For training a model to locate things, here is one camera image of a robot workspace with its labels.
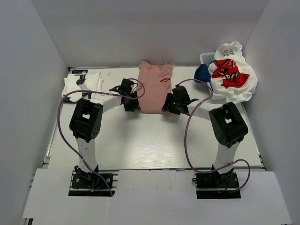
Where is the pink t shirt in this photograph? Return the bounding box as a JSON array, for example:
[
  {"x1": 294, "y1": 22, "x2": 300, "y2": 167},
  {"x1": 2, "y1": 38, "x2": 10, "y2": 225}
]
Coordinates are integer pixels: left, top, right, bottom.
[{"x1": 136, "y1": 61, "x2": 173, "y2": 114}]

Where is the blue t shirt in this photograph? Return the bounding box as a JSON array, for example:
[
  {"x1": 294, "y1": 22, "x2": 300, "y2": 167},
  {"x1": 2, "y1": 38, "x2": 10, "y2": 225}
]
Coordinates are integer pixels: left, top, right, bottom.
[{"x1": 194, "y1": 64, "x2": 211, "y2": 83}]

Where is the white red print t shirt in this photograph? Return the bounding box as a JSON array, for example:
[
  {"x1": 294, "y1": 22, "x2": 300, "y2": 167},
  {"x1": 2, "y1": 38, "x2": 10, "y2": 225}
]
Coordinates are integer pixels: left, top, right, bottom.
[{"x1": 208, "y1": 57, "x2": 258, "y2": 104}]

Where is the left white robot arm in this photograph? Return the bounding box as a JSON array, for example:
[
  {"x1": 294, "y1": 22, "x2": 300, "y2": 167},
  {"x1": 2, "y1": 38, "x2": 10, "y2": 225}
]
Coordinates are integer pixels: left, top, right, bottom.
[{"x1": 69, "y1": 79, "x2": 140, "y2": 187}]

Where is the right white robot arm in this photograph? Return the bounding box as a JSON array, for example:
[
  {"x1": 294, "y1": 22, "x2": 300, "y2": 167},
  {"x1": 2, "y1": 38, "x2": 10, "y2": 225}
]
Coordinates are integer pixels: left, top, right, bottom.
[{"x1": 162, "y1": 85, "x2": 248, "y2": 187}]

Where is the folded white t shirt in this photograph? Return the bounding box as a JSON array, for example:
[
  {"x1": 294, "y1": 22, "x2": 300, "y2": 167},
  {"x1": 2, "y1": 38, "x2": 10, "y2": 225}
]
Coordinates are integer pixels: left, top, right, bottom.
[{"x1": 61, "y1": 72, "x2": 103, "y2": 103}]

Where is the white plastic basket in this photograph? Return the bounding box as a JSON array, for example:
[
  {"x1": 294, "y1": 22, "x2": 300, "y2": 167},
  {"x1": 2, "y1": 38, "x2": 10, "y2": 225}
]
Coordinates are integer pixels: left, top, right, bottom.
[{"x1": 199, "y1": 52, "x2": 215, "y2": 66}]

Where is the white text t shirt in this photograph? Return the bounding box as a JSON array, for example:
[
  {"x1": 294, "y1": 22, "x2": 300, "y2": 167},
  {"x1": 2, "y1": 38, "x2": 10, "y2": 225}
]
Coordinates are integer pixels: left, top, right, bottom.
[{"x1": 214, "y1": 40, "x2": 246, "y2": 62}]

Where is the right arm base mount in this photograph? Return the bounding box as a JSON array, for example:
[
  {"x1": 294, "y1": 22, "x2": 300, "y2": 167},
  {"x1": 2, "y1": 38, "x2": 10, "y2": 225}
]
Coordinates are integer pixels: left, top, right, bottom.
[{"x1": 192, "y1": 165, "x2": 241, "y2": 200}]

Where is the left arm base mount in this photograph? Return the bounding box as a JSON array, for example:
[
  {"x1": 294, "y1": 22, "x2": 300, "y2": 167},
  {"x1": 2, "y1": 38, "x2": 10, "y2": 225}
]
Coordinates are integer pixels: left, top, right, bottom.
[{"x1": 68, "y1": 166, "x2": 118, "y2": 197}]

